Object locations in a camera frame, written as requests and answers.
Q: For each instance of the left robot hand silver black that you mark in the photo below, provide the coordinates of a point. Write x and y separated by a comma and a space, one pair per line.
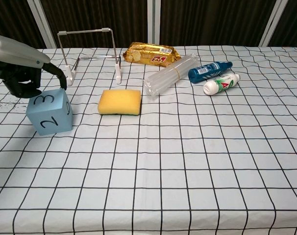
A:
16, 55

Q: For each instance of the blue foam cube with numbers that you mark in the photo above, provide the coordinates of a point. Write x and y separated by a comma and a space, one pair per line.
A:
50, 115

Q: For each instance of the dark pleated curtain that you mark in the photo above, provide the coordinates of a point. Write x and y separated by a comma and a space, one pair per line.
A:
94, 14

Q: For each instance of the yellow sponge with green underside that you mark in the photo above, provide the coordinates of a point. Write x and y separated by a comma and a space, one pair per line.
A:
119, 101

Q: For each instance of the gold biscuit packet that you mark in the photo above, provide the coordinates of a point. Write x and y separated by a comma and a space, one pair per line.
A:
148, 54

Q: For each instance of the bundle of clear plastic sticks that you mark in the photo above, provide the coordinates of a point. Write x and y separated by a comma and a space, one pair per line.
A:
163, 77

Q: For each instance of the yellow rubber band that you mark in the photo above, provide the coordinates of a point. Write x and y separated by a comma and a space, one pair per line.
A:
177, 71

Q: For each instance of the blue spray bottle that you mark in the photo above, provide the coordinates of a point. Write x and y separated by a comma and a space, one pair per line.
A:
207, 71

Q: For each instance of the white black checked tablecloth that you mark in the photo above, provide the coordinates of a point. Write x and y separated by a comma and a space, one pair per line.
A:
178, 159

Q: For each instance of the white bottle green red label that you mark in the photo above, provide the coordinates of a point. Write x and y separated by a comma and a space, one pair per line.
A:
219, 85

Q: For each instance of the white slanted frame post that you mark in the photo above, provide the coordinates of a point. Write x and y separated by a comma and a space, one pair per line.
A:
271, 23
42, 23

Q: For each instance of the white upright frame post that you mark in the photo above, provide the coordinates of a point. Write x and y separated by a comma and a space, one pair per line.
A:
154, 22

